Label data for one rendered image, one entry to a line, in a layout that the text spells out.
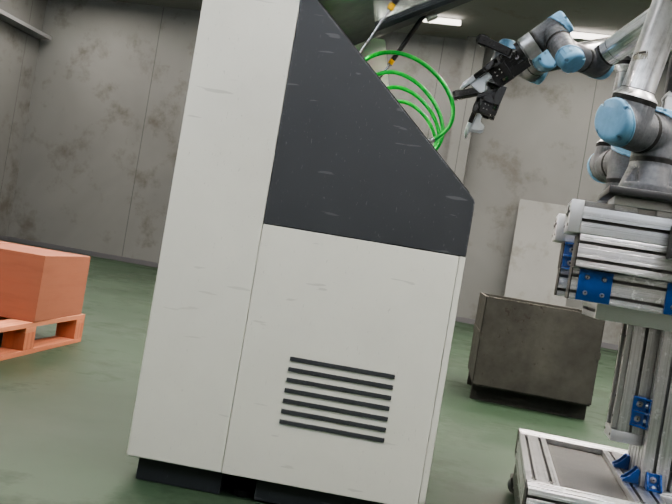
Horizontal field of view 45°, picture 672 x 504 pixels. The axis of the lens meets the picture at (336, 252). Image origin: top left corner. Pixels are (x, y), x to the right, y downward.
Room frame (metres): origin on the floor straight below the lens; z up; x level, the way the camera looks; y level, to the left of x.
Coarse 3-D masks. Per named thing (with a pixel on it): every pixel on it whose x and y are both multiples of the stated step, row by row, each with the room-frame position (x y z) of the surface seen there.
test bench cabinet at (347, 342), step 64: (320, 256) 2.27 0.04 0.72; (384, 256) 2.26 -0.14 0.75; (448, 256) 2.25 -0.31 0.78; (256, 320) 2.28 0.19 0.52; (320, 320) 2.27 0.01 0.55; (384, 320) 2.26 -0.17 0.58; (448, 320) 2.25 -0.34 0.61; (256, 384) 2.28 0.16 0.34; (320, 384) 2.27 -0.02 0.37; (384, 384) 2.26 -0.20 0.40; (256, 448) 2.28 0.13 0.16; (320, 448) 2.27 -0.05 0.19; (384, 448) 2.26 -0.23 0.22
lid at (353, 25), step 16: (320, 0) 2.38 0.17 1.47; (336, 0) 2.43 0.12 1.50; (352, 0) 2.48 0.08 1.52; (368, 0) 2.54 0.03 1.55; (384, 0) 2.65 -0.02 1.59; (400, 0) 2.71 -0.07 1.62; (416, 0) 2.78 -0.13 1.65; (432, 0) 2.85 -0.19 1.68; (448, 0) 2.89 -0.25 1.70; (464, 0) 2.93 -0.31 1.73; (336, 16) 2.58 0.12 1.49; (352, 16) 2.64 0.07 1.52; (368, 16) 2.70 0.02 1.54; (400, 16) 2.89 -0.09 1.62; (416, 16) 2.90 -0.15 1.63; (432, 16) 2.93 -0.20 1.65; (352, 32) 2.81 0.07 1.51; (368, 32) 2.88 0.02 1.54; (384, 32) 2.95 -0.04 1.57
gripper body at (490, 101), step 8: (488, 88) 2.76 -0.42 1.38; (496, 88) 2.76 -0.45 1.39; (504, 88) 2.75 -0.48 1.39; (480, 96) 2.74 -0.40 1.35; (488, 96) 2.76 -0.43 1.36; (496, 96) 2.75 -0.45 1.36; (480, 104) 2.74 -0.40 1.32; (488, 104) 2.74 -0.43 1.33; (496, 104) 2.73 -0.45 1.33; (480, 112) 2.78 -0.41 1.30; (488, 112) 2.74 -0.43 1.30; (496, 112) 2.80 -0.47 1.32
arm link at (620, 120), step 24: (648, 24) 2.06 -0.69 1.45; (648, 48) 2.06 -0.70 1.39; (648, 72) 2.06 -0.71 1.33; (624, 96) 2.07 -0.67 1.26; (648, 96) 2.06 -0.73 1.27; (600, 120) 2.12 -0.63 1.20; (624, 120) 2.05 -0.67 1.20; (648, 120) 2.08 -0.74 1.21; (624, 144) 2.10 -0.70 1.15; (648, 144) 2.12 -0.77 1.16
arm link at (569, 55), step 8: (560, 32) 2.33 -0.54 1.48; (568, 32) 2.35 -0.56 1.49; (552, 40) 2.33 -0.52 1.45; (560, 40) 2.32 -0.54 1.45; (568, 40) 2.31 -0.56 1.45; (552, 48) 2.33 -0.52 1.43; (560, 48) 2.30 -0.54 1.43; (568, 48) 2.29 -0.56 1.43; (576, 48) 2.29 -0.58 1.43; (584, 48) 2.33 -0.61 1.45; (552, 56) 2.35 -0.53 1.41; (560, 56) 2.30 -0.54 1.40; (568, 56) 2.28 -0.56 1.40; (576, 56) 2.28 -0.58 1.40; (584, 56) 2.30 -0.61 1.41; (560, 64) 2.31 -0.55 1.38; (568, 64) 2.30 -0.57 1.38; (576, 64) 2.31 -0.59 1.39; (584, 64) 2.34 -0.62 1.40; (568, 72) 2.32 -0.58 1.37
